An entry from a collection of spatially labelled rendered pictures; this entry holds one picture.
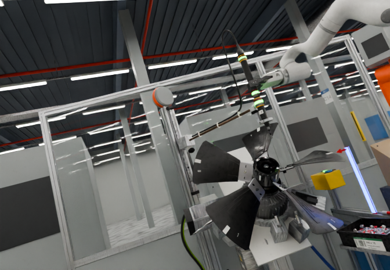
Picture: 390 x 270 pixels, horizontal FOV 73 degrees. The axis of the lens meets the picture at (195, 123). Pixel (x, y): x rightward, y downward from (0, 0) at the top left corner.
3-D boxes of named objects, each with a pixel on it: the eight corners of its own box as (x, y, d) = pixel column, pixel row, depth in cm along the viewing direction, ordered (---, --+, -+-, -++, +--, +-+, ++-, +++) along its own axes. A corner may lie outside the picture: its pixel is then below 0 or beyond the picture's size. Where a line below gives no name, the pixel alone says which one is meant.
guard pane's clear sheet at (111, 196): (74, 260, 172) (46, 116, 192) (396, 150, 211) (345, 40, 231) (74, 261, 172) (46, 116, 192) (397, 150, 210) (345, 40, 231)
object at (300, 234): (299, 244, 118) (287, 232, 123) (308, 236, 121) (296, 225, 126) (302, 234, 113) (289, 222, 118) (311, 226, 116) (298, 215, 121)
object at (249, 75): (252, 100, 133) (238, 63, 137) (256, 99, 135) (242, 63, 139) (257, 97, 130) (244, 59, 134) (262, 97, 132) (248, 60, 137)
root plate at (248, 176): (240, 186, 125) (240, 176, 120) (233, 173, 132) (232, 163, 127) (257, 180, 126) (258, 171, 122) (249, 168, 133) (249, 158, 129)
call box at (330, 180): (316, 192, 162) (309, 175, 164) (330, 187, 164) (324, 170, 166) (331, 193, 147) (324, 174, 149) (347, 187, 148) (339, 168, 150)
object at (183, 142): (178, 151, 176) (174, 139, 178) (186, 150, 181) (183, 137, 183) (187, 147, 169) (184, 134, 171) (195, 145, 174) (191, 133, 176)
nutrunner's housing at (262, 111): (262, 128, 130) (232, 46, 139) (266, 128, 132) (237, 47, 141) (268, 125, 127) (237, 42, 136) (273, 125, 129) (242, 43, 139)
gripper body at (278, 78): (287, 79, 131) (267, 85, 129) (279, 87, 141) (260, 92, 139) (282, 65, 133) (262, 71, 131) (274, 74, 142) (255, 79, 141)
